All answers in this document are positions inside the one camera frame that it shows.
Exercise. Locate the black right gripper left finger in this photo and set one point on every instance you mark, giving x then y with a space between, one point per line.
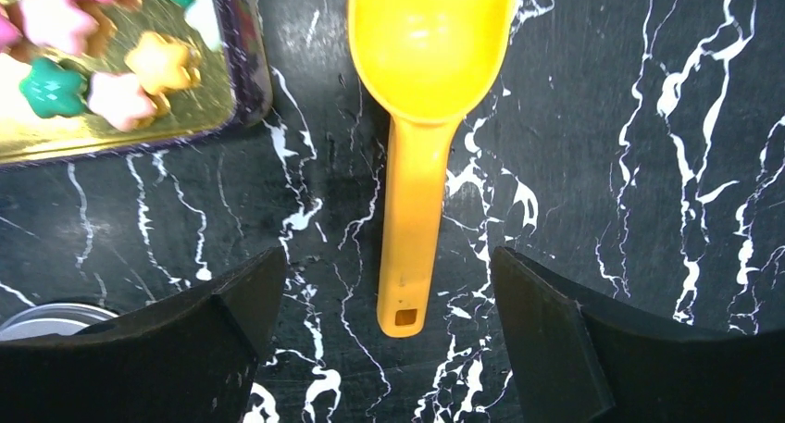
191 357

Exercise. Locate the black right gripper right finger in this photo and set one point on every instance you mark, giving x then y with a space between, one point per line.
578 355

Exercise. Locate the yellow plastic scoop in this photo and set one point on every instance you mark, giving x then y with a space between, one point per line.
428 63

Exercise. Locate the dark tin of star candies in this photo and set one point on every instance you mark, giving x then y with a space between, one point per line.
89 77

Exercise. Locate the white round jar lid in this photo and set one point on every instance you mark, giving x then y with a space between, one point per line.
53 319

